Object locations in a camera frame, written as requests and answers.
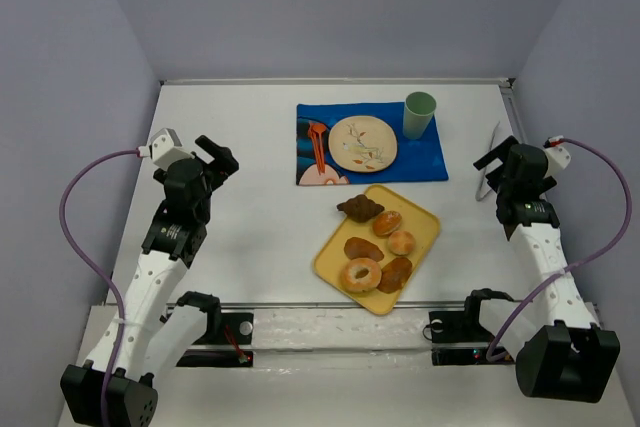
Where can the yellow plastic tray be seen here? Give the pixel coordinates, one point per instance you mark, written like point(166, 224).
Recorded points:
point(331, 259)

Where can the orange plastic fork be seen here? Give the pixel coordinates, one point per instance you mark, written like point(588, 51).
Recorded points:
point(315, 133)

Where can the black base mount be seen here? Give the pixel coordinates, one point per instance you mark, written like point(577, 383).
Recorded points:
point(230, 346)
point(455, 341)

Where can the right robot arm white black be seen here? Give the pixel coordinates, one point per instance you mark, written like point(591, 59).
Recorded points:
point(560, 351)

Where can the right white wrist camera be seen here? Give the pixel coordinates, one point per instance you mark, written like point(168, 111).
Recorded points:
point(558, 157)

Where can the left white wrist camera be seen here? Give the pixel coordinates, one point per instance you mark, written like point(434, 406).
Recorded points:
point(166, 148)

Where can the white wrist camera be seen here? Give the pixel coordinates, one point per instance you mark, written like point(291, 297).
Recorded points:
point(166, 148)
point(558, 157)

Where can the silver metal tongs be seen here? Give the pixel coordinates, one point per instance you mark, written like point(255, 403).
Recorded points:
point(480, 194)

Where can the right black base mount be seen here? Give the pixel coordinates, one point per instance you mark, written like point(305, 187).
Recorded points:
point(455, 341)

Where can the aluminium front rail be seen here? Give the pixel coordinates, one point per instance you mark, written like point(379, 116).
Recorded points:
point(430, 305)

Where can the green plastic cup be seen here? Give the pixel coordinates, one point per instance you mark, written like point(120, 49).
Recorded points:
point(419, 109)

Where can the brown oval bread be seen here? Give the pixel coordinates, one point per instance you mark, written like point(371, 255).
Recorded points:
point(356, 247)

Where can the blue patterned placemat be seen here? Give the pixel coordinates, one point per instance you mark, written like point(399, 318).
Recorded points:
point(420, 160)

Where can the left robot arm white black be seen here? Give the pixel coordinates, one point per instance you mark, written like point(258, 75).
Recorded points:
point(117, 383)

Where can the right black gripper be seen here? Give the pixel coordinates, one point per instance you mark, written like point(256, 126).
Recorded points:
point(495, 170)

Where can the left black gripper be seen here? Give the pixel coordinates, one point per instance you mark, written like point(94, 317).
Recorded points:
point(216, 161)

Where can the sugared ring donut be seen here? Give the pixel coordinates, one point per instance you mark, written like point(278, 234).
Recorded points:
point(361, 275)

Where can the dark chocolate croissant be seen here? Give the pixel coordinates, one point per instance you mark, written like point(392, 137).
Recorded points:
point(360, 208)

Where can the light round bread roll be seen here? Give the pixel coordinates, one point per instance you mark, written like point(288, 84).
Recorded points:
point(401, 243)

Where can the beige ceramic plate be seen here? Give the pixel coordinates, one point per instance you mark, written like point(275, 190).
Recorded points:
point(362, 144)

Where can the brown glazed pastry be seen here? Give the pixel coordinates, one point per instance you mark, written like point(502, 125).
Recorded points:
point(395, 275)

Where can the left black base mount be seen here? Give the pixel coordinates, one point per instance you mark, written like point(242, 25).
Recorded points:
point(230, 346)

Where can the sesame glazed bun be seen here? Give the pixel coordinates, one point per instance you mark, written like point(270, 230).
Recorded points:
point(386, 223)

